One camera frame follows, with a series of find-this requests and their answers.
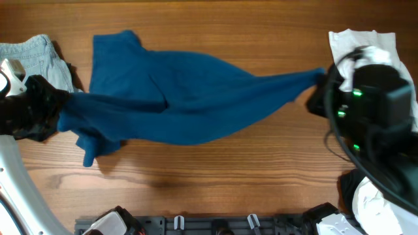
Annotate blue t-shirt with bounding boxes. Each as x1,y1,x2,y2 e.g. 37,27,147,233
57,31,325,167

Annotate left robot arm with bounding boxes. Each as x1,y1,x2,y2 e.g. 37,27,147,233
1,75,70,234

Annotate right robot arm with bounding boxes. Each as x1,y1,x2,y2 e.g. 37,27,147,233
307,64,417,234

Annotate black garment under denim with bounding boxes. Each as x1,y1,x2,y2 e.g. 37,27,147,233
66,63,79,92

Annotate light blue denim shorts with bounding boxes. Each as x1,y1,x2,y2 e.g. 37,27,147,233
1,34,77,93

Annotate black garment at right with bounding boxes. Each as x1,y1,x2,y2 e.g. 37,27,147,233
337,169,366,215

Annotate white garment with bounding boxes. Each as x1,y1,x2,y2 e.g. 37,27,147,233
329,29,417,235

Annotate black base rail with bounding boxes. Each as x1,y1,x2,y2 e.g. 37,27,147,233
74,213,314,235

